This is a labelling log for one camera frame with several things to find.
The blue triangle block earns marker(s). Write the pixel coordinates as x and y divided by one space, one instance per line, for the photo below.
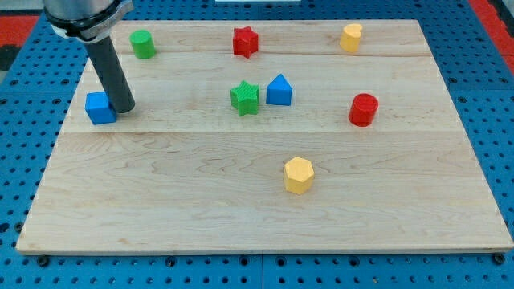
279 91

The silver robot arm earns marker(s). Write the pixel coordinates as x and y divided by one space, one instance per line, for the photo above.
89 21

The red star block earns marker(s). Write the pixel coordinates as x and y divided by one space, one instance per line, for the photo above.
245 42

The dark cylindrical pointer rod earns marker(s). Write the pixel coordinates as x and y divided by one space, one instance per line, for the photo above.
111 75

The yellow hexagon block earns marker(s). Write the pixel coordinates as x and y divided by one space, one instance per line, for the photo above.
298 175

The blue cube block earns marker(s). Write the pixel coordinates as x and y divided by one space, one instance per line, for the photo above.
99 108

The wooden board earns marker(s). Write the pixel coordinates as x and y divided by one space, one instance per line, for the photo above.
182 173

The red cylinder block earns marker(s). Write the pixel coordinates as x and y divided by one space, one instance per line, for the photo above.
363 110

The yellow heart block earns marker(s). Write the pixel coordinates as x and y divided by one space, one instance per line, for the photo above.
351 37

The green cylinder block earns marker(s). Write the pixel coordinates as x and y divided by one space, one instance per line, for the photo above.
142 44

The green star block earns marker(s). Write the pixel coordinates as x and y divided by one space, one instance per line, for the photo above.
245 98

